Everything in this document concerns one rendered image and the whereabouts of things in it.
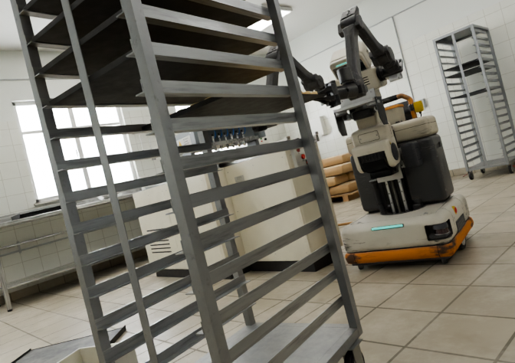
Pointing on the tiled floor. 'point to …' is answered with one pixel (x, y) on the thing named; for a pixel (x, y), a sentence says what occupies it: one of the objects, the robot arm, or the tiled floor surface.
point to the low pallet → (346, 196)
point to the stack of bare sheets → (49, 354)
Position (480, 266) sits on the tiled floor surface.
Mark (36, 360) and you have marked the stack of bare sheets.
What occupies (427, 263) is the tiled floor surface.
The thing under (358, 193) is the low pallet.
